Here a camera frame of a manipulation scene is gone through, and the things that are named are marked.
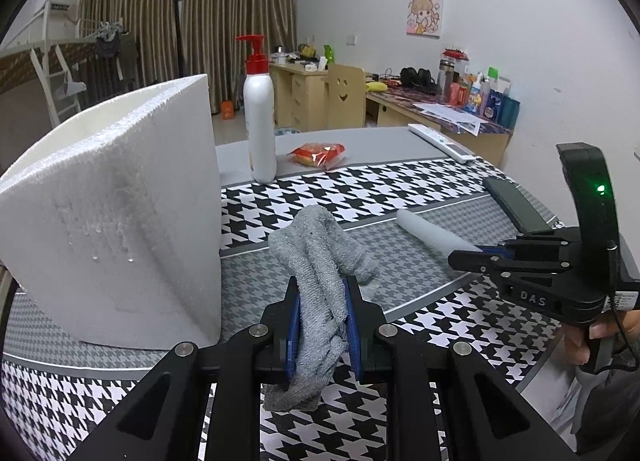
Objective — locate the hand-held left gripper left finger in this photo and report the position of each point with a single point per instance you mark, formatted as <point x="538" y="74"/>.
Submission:
<point x="295" y="341"/>

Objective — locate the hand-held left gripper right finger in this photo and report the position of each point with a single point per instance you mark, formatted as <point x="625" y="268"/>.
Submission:
<point x="352" y="336"/>

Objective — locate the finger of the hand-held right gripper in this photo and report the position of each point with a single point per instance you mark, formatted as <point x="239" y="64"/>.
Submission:
<point x="545" y="246"/>
<point x="470" y="261"/>

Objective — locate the white foam tube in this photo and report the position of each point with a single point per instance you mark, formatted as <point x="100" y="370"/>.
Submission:
<point x="430" y="233"/>

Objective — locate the grey sock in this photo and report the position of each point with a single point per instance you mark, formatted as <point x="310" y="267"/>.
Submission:
<point x="320" y="251"/>

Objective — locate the white foam box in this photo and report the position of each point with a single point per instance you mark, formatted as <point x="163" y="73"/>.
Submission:
<point x="125" y="216"/>

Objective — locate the person's right forearm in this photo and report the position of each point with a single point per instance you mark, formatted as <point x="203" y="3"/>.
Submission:
<point x="615" y="406"/>

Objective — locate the person's right hand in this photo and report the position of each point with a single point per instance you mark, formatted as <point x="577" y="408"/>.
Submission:
<point x="576" y="346"/>

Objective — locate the black rectangular case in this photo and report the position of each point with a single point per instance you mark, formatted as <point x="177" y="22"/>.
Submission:
<point x="515" y="203"/>

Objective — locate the houndstooth tablecloth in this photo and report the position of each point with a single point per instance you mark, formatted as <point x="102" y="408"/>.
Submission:
<point x="400" y="191"/>

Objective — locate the white remote control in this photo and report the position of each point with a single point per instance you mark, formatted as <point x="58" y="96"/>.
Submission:
<point x="440" y="142"/>

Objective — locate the printed paper sheets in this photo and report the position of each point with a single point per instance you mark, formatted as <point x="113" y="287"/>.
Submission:
<point x="450" y="117"/>

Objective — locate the cluster of toiletry bottles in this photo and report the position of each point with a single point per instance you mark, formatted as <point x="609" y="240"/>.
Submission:
<point x="492" y="103"/>

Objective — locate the person's grey trousers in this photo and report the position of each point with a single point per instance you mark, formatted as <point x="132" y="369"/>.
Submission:
<point x="562" y="401"/>

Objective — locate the light wooden desk patterned cover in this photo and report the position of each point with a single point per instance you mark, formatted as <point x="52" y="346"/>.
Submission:
<point x="395" y="116"/>

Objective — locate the red snack packet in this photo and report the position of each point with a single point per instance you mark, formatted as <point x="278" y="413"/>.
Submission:
<point x="317" y="155"/>

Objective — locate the dark tall bottle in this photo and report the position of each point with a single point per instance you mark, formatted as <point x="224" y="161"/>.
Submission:
<point x="446" y="76"/>

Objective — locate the black headphones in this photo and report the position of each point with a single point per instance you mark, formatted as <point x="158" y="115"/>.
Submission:
<point x="417" y="78"/>

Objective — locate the yellow item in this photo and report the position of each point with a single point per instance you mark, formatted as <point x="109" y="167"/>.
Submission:
<point x="377" y="86"/>

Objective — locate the wooden chair smiley cutout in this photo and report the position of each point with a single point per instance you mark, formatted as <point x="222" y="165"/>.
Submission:
<point x="345" y="101"/>

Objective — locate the white pump bottle red cap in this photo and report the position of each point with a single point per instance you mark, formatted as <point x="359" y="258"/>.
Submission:
<point x="260" y="131"/>

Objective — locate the light wooden desk with drawers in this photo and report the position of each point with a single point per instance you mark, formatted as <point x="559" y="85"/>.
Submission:
<point x="300" y="96"/>

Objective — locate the orange box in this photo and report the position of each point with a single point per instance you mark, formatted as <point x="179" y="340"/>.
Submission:
<point x="228" y="110"/>

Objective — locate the green plastic item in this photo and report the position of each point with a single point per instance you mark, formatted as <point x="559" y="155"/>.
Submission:
<point x="328" y="55"/>

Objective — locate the brown curtain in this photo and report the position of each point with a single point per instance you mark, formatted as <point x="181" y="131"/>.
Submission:
<point x="225" y="16"/>

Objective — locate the hanging dark clothes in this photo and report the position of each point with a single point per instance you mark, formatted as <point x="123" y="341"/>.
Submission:
<point x="120" y="53"/>

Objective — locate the white metal bunk bed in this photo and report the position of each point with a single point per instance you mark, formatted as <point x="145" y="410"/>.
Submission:
<point x="15" y="61"/>

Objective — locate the cartoon wall poster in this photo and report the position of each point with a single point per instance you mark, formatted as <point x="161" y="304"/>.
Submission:
<point x="425" y="13"/>

